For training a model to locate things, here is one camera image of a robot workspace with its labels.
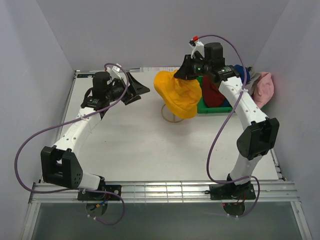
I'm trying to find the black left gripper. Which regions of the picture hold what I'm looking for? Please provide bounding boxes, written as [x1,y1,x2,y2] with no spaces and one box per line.
[105,72,150,106]

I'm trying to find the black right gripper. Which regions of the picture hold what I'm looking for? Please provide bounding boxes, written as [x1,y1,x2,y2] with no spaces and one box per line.
[173,54,211,81]

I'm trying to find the yellow bucket hat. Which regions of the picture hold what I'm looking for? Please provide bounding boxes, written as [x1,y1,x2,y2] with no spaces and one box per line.
[153,70,202,119]

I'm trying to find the dark red bucket hat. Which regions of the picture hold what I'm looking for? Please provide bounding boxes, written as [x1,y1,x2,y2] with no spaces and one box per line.
[201,76,226,108]

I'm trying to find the blue bucket hat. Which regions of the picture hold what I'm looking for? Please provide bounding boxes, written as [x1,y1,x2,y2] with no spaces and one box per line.
[221,64,251,108]

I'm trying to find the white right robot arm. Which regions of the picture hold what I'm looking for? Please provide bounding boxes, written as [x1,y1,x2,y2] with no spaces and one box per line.
[174,40,280,200]

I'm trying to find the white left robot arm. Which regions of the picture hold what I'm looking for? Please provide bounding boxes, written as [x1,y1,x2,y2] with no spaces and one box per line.
[40,69,150,200]

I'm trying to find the paper sheets at back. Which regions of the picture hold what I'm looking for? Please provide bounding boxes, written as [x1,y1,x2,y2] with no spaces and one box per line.
[139,66,180,73]

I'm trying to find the green plastic tray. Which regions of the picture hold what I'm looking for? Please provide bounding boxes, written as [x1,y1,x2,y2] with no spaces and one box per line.
[197,76,232,114]

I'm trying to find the grey bucket hat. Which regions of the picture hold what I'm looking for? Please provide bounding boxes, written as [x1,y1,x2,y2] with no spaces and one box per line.
[245,70,261,96]

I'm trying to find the pink bucket hat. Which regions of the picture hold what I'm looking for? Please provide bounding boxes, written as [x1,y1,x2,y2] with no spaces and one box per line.
[252,72,275,109]

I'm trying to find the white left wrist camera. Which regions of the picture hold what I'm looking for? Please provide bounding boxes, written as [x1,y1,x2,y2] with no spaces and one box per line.
[108,66,122,80]

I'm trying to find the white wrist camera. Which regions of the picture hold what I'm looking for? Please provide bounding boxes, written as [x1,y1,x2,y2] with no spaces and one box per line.
[189,35,205,59]
[108,66,122,80]

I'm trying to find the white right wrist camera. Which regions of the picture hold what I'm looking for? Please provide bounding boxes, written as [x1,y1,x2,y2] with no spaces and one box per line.
[189,35,205,59]

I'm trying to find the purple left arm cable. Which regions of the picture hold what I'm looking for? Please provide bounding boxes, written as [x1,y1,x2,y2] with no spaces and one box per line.
[14,62,126,226]

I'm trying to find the gold wire hat stand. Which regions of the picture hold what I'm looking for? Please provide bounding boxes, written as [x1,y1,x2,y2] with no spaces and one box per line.
[160,104,183,123]

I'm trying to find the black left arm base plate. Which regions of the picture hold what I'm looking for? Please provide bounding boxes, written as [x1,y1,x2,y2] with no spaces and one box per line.
[77,183,122,202]

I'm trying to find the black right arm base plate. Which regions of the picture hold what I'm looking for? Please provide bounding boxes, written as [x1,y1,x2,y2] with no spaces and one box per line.
[204,182,256,200]

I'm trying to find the aluminium front rail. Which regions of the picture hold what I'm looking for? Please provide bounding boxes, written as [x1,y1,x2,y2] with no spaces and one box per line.
[29,180,300,204]

